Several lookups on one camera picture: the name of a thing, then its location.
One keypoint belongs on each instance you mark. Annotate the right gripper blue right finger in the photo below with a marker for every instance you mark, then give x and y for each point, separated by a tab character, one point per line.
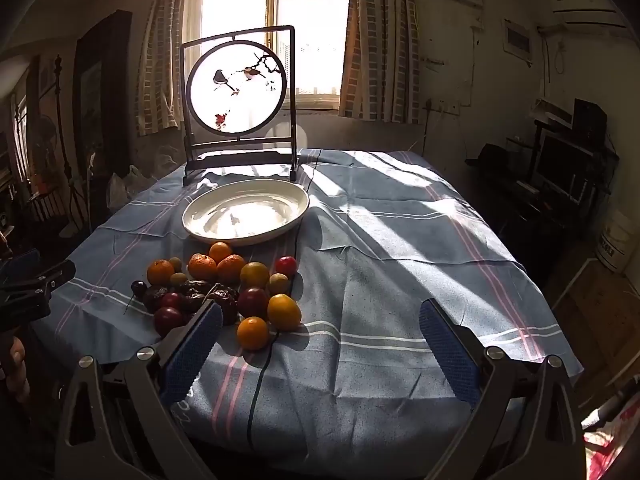
445	340

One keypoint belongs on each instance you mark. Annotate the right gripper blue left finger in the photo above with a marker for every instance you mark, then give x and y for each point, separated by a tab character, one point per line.
184	351

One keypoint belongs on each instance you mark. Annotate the small red tomato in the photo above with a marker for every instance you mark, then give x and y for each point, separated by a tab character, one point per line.
173	300

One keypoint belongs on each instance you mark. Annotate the small front orange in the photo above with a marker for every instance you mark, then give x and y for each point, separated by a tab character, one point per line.
253	334

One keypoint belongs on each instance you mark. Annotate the dark brown date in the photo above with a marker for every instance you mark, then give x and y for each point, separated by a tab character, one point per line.
227	299

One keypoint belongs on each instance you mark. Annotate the small green fruit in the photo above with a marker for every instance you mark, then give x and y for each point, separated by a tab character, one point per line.
178	279
176	263

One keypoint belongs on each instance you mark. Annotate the small green fruit back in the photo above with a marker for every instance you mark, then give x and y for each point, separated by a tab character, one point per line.
176	263

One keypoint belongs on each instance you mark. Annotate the rough mandarin orange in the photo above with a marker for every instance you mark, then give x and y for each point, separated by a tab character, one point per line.
229	269

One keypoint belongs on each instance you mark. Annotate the yellow orange fruit front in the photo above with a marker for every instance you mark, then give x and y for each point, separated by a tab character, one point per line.
283	313

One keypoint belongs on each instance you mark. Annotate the large yellow orange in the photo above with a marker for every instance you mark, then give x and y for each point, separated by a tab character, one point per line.
254	274

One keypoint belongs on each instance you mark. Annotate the yellow lemon fruit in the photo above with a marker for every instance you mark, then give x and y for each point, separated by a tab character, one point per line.
279	283

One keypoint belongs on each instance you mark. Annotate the red cherry tomato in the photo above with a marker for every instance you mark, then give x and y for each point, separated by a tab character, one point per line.
286	265

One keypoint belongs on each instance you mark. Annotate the dark cherry with stem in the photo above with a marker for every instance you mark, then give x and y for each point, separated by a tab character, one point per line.
139	296

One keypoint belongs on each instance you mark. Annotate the person left hand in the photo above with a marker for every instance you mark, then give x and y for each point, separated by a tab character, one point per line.
14	368

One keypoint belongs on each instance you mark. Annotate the white plastic bag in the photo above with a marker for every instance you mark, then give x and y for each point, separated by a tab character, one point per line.
121	191

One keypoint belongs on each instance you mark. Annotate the white oval plate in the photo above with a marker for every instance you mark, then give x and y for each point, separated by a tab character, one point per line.
246	212

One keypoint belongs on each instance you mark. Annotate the white bucket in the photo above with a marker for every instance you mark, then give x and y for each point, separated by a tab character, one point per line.
617	240

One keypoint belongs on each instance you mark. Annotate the left checked curtain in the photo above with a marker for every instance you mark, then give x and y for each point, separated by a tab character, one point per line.
158	101

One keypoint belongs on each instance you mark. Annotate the checked curtain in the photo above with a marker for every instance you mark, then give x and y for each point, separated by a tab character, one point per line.
382	62
158	101

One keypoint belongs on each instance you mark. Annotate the round bird screen ornament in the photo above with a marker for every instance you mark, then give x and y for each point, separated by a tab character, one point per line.
238	100

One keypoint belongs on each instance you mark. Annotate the right checked curtain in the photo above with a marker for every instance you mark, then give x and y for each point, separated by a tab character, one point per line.
382	62

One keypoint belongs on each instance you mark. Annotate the wall air conditioner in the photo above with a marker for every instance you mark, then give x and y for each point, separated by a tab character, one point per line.
584	17

